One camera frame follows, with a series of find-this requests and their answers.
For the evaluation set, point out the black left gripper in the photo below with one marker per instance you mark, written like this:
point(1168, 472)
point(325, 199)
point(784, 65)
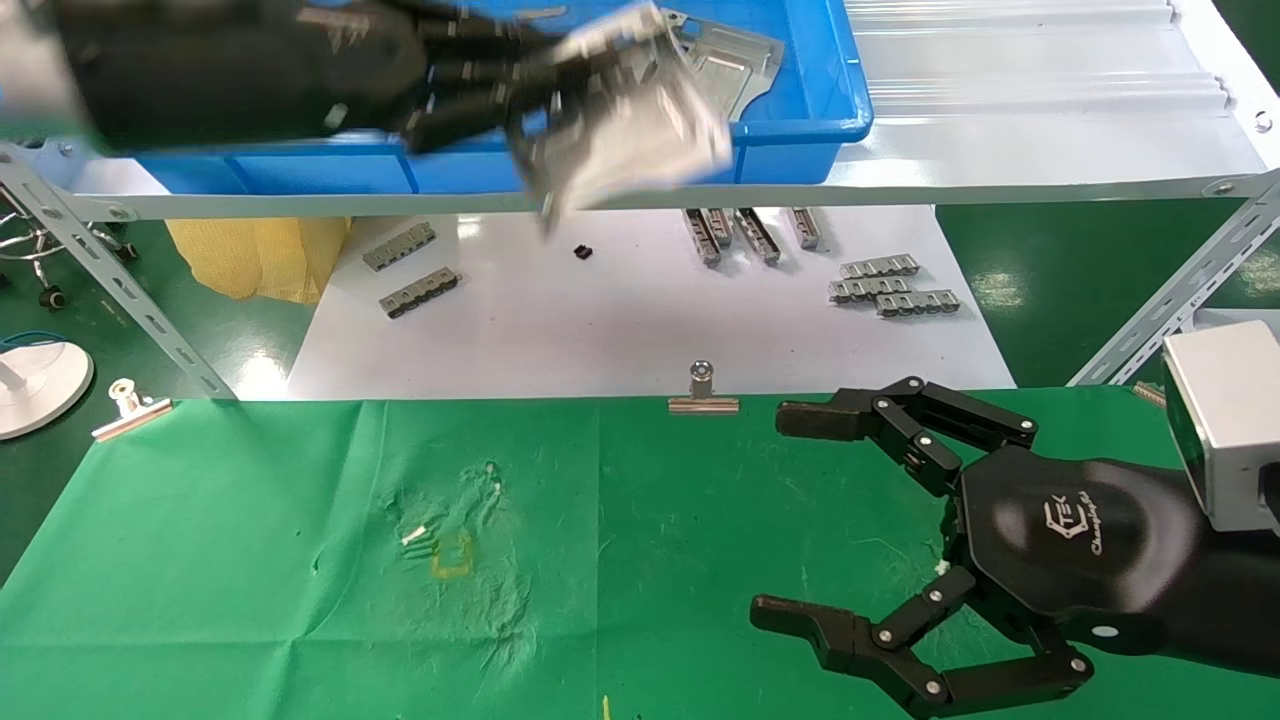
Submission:
point(250, 70)

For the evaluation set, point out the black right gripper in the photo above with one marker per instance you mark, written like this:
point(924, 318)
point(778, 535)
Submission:
point(1080, 540)

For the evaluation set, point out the stamped metal bracket plate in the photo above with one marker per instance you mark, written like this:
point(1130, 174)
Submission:
point(640, 130)
point(740, 65)

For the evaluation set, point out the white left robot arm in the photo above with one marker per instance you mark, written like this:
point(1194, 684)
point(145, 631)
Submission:
point(35, 70)

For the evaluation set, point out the green table cloth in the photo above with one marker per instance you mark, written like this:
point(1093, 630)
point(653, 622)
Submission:
point(650, 560)

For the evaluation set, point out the grey metal channel bar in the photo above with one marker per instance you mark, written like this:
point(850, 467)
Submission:
point(722, 226)
point(806, 228)
point(757, 235)
point(703, 238)

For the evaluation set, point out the yellow mesh bag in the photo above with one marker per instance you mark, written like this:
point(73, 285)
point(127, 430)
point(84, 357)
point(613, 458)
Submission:
point(255, 260)

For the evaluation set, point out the large blue plastic bin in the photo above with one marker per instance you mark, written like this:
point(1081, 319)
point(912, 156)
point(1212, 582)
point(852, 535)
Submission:
point(800, 110)

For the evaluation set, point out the white slotted storage rack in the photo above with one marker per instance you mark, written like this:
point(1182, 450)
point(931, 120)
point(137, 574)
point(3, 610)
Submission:
point(1240, 320)

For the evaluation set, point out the white metal shelf rack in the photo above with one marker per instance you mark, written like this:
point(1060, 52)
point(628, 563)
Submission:
point(1000, 120)

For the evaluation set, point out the small white scrap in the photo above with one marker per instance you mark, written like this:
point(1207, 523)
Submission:
point(415, 535)

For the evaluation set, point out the chrome stool with casters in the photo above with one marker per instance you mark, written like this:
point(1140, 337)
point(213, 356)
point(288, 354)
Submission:
point(50, 240)

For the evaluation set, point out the white round stand base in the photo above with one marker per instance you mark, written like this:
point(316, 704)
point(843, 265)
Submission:
point(40, 390)

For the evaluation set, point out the grey toothed metal rail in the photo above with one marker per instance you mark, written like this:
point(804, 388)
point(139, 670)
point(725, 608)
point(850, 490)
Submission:
point(420, 292)
point(400, 247)
point(868, 290)
point(918, 303)
point(880, 266)

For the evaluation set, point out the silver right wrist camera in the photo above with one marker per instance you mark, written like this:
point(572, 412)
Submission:
point(1225, 430)

